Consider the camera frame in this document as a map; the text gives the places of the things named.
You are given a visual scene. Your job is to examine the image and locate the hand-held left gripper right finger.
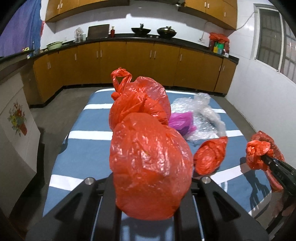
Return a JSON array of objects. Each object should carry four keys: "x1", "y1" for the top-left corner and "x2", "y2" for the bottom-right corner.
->
[{"x1": 176, "y1": 176, "x2": 271, "y2": 241}]

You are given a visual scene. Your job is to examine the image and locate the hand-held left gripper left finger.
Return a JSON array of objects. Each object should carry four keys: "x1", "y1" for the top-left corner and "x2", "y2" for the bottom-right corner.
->
[{"x1": 25, "y1": 175, "x2": 121, "y2": 241}]

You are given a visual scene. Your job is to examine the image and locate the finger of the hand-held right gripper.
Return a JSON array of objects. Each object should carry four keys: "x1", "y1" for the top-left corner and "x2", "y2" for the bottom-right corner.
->
[{"x1": 261, "y1": 154, "x2": 296, "y2": 197}]

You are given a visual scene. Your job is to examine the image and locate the red lined plastic basket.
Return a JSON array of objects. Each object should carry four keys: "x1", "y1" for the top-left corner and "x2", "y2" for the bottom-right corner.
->
[{"x1": 252, "y1": 130, "x2": 286, "y2": 193}]

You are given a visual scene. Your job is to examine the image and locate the person's right hand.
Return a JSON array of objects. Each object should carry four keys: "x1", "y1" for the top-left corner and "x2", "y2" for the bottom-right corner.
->
[{"x1": 274, "y1": 193, "x2": 296, "y2": 219}]

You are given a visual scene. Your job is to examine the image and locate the small red plastic bag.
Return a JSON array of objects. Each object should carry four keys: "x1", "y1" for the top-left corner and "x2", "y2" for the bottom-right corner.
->
[{"x1": 193, "y1": 136, "x2": 228, "y2": 176}]

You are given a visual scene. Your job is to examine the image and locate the blue striped tablecloth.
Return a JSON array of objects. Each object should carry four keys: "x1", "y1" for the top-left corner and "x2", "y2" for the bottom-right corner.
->
[{"x1": 43, "y1": 89, "x2": 272, "y2": 241}]

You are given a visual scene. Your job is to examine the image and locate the pink plastic bag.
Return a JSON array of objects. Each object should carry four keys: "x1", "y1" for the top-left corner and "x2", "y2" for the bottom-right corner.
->
[{"x1": 168, "y1": 111, "x2": 197, "y2": 137}]

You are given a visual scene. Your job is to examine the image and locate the clear bubble wrap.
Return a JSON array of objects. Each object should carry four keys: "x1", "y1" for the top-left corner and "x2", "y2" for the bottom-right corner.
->
[{"x1": 171, "y1": 93, "x2": 226, "y2": 142}]

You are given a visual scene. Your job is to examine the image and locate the wooden lower cabinets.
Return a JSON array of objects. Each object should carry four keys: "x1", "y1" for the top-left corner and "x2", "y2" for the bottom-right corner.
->
[{"x1": 32, "y1": 39, "x2": 237, "y2": 107}]

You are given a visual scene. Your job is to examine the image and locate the wooden cabinets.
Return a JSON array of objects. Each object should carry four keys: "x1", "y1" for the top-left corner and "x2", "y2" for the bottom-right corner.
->
[
  {"x1": 45, "y1": 0, "x2": 238, "y2": 30},
  {"x1": 32, "y1": 39, "x2": 237, "y2": 107}
]

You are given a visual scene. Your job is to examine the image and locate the barred window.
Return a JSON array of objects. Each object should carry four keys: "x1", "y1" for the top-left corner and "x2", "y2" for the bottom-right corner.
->
[{"x1": 253, "y1": 3, "x2": 296, "y2": 84}]

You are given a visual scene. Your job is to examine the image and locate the green basin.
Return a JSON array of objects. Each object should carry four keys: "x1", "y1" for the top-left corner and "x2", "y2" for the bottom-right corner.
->
[{"x1": 46, "y1": 41, "x2": 63, "y2": 50}]

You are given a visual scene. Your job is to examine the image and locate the black kitchen countertop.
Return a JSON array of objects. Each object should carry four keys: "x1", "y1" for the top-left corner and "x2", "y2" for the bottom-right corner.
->
[{"x1": 0, "y1": 34, "x2": 240, "y2": 64}]

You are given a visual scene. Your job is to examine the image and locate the red bag on boxes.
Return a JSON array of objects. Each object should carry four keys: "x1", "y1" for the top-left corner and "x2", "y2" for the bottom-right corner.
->
[{"x1": 209, "y1": 32, "x2": 230, "y2": 43}]

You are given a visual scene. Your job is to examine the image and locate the jar with plastic bag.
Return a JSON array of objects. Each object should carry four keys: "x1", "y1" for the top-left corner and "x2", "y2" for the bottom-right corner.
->
[{"x1": 74, "y1": 27, "x2": 86, "y2": 42}]

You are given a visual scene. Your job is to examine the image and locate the dark cutting board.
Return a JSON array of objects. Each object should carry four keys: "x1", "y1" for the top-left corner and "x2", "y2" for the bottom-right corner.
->
[{"x1": 87, "y1": 24, "x2": 110, "y2": 38}]

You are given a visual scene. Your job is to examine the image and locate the black wok with lid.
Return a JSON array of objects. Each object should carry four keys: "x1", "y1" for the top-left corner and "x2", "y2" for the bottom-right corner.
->
[{"x1": 157, "y1": 26, "x2": 177, "y2": 38}]

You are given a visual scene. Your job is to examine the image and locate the blue hanging cloth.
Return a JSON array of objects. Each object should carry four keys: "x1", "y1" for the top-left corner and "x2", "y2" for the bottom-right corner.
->
[{"x1": 0, "y1": 0, "x2": 43, "y2": 58}]

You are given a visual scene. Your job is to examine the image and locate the wooden upper cabinets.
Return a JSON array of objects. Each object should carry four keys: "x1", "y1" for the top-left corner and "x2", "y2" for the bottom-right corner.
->
[{"x1": 45, "y1": 0, "x2": 238, "y2": 30}]

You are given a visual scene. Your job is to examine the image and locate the white power cable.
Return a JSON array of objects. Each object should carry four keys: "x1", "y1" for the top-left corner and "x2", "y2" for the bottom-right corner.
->
[{"x1": 199, "y1": 10, "x2": 255, "y2": 42}]

